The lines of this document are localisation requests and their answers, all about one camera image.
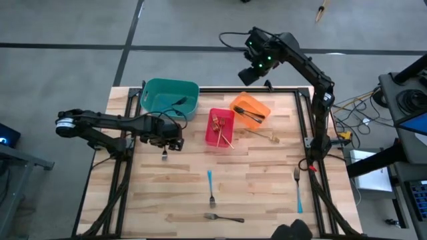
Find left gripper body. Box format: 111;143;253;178
139;119;185;151

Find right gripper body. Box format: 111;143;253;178
246;46;281;71

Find orange plastic bin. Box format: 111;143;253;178
229;91;272;131

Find teal plastic bin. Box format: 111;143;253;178
139;77;200;121

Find pink plastic bin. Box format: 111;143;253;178
204;107;236;149

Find yellow and black hand tool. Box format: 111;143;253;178
315;0;331;23

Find grey equipment cart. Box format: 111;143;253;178
378;71;427;166

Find grey metal table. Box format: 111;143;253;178
0;143;56;240

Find white box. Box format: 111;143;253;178
348;149;394;193

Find black electronic box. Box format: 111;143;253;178
0;122;21;149

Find blue tablet screen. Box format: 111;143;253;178
393;111;427;137

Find black keyboard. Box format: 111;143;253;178
408;179;427;231

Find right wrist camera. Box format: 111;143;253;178
245;26;268;51

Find black left camera cable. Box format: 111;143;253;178
131;109;189;131

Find black camera cable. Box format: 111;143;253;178
219;31;251;53
131;109;189;131

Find black right camera cable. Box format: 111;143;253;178
219;31;251;53

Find blue-handled fork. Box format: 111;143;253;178
293;167;304;215
206;170;217;209

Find yellow cable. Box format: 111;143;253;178
332;90;380;115

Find coiled black cable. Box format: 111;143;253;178
396;89;427;116

